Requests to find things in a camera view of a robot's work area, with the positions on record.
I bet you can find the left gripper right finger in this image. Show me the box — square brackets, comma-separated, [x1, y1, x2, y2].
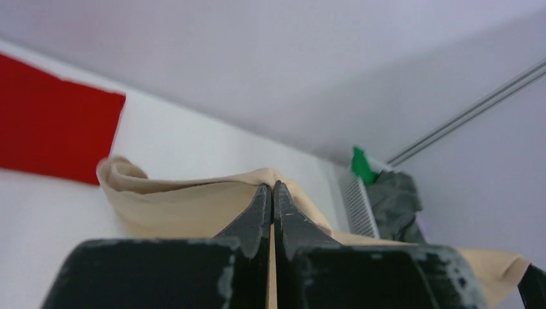
[273, 182, 487, 308]

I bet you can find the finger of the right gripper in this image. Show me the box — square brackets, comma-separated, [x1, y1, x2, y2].
[518, 264, 546, 309]

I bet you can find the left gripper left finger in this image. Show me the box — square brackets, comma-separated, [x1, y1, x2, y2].
[42, 185, 272, 308]

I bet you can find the beige t shirt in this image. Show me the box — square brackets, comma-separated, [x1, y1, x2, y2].
[96, 155, 532, 309]

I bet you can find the white laundry basket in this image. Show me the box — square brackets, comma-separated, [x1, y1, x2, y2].
[339, 158, 393, 239]

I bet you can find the grey t shirt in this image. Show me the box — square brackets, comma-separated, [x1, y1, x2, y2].
[366, 171, 426, 244]

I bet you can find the green t shirt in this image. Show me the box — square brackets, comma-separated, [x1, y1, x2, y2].
[350, 145, 379, 185]

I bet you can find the folded red t shirt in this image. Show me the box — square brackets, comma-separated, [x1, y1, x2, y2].
[1, 55, 126, 185]

